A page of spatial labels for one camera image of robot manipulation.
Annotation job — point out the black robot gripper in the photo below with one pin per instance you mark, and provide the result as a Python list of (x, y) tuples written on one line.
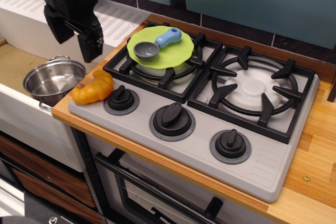
[(64, 17)]

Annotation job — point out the orange plastic croissant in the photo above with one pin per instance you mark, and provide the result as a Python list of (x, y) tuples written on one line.
[(97, 90)]

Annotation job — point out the grey spoon with blue handle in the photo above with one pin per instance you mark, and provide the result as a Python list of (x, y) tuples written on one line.
[(149, 50)]

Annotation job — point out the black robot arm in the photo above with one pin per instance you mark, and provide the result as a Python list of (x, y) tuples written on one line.
[(67, 17)]

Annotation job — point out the stainless steel pot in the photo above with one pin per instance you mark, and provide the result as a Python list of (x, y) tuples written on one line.
[(48, 83)]

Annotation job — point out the white toy sink unit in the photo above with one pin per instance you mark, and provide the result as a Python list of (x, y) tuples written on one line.
[(26, 42)]

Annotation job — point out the lime green plastic plate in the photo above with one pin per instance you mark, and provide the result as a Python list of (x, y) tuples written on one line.
[(172, 55)]

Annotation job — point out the black left stove knob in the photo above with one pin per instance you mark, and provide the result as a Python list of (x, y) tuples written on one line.
[(121, 101)]

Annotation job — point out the black stove knob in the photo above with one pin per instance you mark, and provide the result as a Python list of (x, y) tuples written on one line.
[(172, 122), (230, 147), (121, 101)]

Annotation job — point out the black left burner grate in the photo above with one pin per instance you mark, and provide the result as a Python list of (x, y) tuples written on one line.
[(175, 83)]

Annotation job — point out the black burner grate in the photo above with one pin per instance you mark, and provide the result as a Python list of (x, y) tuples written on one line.
[(265, 95), (175, 83)]

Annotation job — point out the black middle stove knob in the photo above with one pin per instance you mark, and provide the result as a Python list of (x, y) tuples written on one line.
[(172, 122)]

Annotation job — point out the wooden drawer fronts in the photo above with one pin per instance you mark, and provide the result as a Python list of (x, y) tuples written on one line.
[(49, 179)]

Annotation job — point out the toy oven door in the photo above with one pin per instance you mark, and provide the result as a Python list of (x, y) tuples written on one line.
[(148, 194)]

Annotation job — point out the black right stove knob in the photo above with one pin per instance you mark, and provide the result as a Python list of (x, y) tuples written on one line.
[(230, 147)]

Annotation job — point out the black right burner grate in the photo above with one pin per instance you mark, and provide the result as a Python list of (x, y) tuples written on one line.
[(265, 95)]

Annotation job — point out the grey toy stove top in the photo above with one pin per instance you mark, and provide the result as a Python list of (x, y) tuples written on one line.
[(262, 175)]

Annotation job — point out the black oven door handle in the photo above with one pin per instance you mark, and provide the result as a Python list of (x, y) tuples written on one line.
[(208, 216)]

